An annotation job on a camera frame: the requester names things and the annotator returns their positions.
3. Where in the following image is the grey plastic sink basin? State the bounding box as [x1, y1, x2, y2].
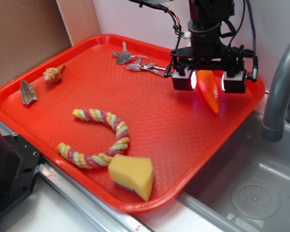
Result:
[178, 113, 290, 232]

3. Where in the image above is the red plastic tray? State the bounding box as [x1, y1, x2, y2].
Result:
[0, 34, 265, 213]

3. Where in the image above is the orange toy carrot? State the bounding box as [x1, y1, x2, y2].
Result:
[196, 70, 220, 114]

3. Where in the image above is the silver key bunch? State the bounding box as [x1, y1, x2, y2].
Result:
[112, 42, 166, 77]

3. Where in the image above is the yellow sponge wedge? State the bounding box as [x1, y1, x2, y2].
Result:
[108, 154, 154, 202]

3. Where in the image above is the grey sink faucet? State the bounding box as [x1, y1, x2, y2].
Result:
[261, 44, 290, 142]

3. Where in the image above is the tan spiral seashell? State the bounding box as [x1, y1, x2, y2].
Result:
[43, 64, 65, 84]

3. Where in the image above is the brown cardboard panel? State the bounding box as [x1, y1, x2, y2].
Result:
[0, 0, 100, 87]

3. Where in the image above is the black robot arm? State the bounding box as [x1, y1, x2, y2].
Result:
[163, 0, 258, 94]

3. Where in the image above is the multicolour braided rope toy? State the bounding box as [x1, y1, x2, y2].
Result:
[57, 109, 130, 169]

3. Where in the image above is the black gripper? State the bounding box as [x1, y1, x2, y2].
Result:
[164, 19, 256, 94]

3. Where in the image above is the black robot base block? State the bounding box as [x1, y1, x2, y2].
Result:
[0, 133, 41, 217]

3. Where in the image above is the black braided cable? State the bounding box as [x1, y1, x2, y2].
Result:
[245, 0, 259, 83]

